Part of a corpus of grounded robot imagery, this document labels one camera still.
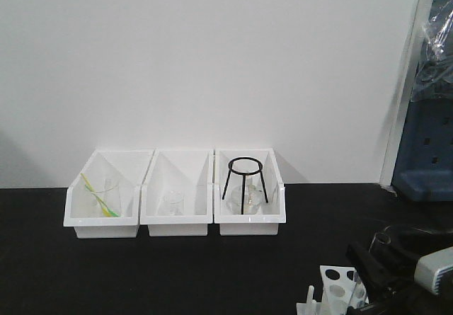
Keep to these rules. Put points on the clear plastic bag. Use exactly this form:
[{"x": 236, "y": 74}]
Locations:
[{"x": 433, "y": 79}]

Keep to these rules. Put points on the black lab sink basin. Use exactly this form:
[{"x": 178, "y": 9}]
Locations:
[{"x": 415, "y": 242}]

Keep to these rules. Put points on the blue-grey pegboard drying rack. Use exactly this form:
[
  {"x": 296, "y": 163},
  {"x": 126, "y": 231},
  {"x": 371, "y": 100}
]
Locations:
[{"x": 423, "y": 171}]

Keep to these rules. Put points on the clear glass beaker left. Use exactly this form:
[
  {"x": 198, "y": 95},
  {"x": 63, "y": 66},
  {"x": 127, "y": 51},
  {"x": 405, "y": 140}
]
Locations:
[{"x": 112, "y": 197}]

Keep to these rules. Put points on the clear glass flask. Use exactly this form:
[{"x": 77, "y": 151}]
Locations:
[{"x": 249, "y": 202}]

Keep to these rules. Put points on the white left storage bin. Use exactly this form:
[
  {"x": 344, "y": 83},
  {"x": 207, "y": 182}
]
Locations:
[{"x": 81, "y": 210}]

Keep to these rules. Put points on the clear glass beaker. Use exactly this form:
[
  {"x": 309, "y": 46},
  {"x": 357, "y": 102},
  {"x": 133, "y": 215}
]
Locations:
[
  {"x": 112, "y": 197},
  {"x": 172, "y": 204}
]

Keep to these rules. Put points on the white storage bin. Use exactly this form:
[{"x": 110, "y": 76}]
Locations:
[
  {"x": 81, "y": 210},
  {"x": 187, "y": 171},
  {"x": 269, "y": 216}
]

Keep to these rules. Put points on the white test tube rack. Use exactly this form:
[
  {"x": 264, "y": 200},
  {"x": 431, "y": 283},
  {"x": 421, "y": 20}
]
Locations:
[{"x": 337, "y": 290}]

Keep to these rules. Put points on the white middle storage bin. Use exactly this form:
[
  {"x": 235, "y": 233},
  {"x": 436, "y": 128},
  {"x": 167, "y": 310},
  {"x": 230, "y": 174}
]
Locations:
[{"x": 187, "y": 171}]

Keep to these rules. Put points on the black wire tripod stand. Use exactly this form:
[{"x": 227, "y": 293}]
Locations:
[{"x": 245, "y": 174}]

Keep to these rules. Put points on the white right storage bin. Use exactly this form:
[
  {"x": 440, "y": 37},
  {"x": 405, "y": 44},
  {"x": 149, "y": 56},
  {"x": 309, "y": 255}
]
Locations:
[{"x": 269, "y": 216}]

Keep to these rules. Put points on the yellow-green stirring rod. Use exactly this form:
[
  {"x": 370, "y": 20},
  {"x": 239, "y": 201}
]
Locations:
[{"x": 106, "y": 210}]

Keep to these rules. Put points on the clear glass beaker middle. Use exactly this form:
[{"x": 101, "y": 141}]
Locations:
[{"x": 172, "y": 204}]

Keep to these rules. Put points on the clear glass test tube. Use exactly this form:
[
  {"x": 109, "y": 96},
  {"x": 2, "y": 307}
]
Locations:
[
  {"x": 379, "y": 238},
  {"x": 359, "y": 291}
]

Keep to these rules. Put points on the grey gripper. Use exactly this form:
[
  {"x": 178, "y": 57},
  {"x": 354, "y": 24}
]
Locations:
[{"x": 420, "y": 283}]

